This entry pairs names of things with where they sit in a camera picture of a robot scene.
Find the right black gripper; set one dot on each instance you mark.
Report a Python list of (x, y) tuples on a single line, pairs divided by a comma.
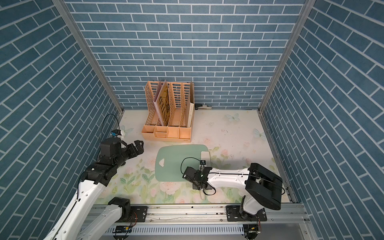
[(194, 186)]

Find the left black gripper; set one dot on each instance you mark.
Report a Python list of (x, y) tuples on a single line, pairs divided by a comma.
[(140, 148)]

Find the white cleaver knife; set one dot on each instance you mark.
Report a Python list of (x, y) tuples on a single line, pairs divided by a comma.
[(206, 158)]

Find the green cutting board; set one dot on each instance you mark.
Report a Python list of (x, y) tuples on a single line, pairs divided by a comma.
[(172, 161)]

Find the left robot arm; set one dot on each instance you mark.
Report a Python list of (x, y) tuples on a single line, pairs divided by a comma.
[(92, 183)]

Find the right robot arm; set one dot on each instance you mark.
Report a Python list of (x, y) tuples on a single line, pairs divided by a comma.
[(263, 189)]

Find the brown folder in organizer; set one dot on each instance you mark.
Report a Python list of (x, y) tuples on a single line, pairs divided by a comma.
[(162, 103)]

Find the peach desk file organizer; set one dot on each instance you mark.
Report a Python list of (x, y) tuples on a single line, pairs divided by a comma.
[(171, 107)]

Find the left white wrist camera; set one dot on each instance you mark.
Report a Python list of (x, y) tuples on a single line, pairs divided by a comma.
[(118, 133)]

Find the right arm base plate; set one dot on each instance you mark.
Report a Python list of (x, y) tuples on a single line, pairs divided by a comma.
[(235, 213)]

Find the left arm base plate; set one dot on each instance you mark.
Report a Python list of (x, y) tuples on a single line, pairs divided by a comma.
[(135, 214)]

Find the white perforated cable tray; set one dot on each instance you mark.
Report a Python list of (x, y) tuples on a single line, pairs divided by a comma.
[(162, 230)]

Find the aluminium mounting rail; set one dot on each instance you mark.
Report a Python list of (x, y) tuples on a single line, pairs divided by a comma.
[(291, 222)]

